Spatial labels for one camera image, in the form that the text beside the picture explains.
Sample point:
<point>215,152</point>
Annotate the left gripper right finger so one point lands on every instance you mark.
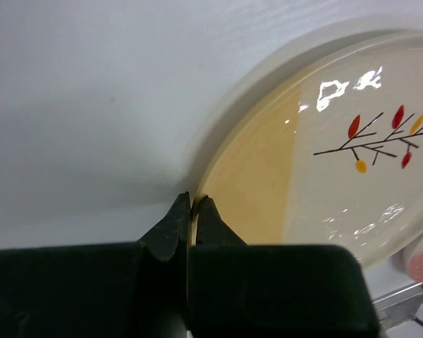
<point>241,290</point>

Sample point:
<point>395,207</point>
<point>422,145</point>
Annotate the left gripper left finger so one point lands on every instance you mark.
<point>126,289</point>

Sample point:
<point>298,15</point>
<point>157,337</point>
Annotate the yellow cream plate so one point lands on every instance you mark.
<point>333,155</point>

